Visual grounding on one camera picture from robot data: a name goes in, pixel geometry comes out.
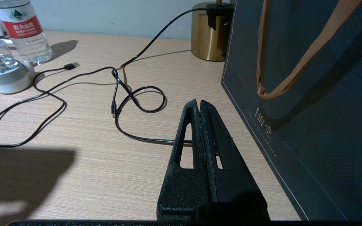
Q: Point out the clear water bottle red cap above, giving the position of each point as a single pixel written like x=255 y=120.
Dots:
x=24 y=28

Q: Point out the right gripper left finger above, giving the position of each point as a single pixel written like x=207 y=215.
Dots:
x=184 y=194

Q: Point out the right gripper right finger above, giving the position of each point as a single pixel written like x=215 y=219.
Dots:
x=231 y=188

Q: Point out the brass desk lamp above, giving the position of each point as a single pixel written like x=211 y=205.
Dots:
x=206 y=44

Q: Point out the black box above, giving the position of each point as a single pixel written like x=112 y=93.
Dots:
x=325 y=141

